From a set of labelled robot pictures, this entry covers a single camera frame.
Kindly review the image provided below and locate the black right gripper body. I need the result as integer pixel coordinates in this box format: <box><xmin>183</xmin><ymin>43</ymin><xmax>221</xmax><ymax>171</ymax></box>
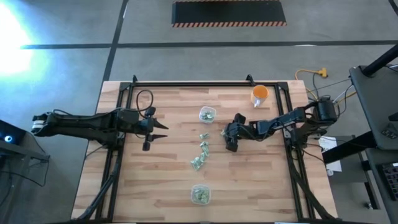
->
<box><xmin>225</xmin><ymin>113</ymin><xmax>250</xmax><ymax>154</ymax></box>

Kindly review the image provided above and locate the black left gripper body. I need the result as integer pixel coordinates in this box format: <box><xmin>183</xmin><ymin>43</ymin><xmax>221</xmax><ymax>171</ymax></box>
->
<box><xmin>136</xmin><ymin>106</ymin><xmax>157</xmax><ymax>152</ymax></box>

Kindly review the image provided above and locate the small clear plastic container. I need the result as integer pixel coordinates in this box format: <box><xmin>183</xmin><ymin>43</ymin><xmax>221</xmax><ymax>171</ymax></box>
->
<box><xmin>198</xmin><ymin>106</ymin><xmax>218</xmax><ymax>124</ymax></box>

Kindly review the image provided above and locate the clear plastic tub with label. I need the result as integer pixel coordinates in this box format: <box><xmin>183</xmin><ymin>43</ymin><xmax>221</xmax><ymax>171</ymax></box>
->
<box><xmin>190</xmin><ymin>184</ymin><xmax>211</xmax><ymax>206</ymax></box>

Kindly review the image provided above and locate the white paper sheet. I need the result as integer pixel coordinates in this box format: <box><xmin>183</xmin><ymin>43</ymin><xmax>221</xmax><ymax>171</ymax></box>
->
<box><xmin>318</xmin><ymin>136</ymin><xmax>343</xmax><ymax>174</ymax></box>

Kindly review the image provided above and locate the black hazard-striped floor mat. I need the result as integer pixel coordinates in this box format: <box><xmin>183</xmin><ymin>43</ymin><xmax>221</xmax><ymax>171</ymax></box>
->
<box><xmin>171</xmin><ymin>0</ymin><xmax>287</xmax><ymax>28</ymax></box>

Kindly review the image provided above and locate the black metal side stand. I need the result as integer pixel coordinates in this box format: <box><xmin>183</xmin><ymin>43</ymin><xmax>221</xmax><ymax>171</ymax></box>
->
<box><xmin>0</xmin><ymin>139</ymin><xmax>50</xmax><ymax>188</ymax></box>

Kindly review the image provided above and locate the black box with blue light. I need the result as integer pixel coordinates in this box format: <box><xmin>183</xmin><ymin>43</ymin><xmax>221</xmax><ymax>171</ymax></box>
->
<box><xmin>0</xmin><ymin>119</ymin><xmax>27</xmax><ymax>146</ymax></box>

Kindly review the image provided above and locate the dark grey side desk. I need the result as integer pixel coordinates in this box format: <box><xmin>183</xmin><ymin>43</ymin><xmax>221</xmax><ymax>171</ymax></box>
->
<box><xmin>349</xmin><ymin>64</ymin><xmax>398</xmax><ymax>151</ymax></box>

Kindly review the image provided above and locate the black slanted pole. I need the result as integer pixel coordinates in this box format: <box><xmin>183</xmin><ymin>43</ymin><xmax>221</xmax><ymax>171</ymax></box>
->
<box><xmin>362</xmin><ymin>43</ymin><xmax>398</xmax><ymax>77</ymax></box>

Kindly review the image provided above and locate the black keypad with coloured keys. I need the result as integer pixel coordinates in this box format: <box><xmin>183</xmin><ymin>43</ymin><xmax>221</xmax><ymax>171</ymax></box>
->
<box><xmin>377</xmin><ymin>161</ymin><xmax>398</xmax><ymax>202</ymax></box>

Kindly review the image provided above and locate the black left wrist cable loop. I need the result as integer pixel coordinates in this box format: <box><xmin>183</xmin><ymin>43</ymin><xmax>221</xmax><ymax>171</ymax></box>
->
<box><xmin>136</xmin><ymin>89</ymin><xmax>154</xmax><ymax>114</ymax></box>

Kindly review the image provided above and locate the yellow extension cord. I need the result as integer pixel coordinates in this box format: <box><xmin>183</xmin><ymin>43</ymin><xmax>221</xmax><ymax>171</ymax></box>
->
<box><xmin>294</xmin><ymin>67</ymin><xmax>358</xmax><ymax>106</ymax></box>

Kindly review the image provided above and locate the black cart frame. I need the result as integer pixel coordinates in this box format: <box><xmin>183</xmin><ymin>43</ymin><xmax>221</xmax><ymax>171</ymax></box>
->
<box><xmin>322</xmin><ymin>130</ymin><xmax>398</xmax><ymax>224</ymax></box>

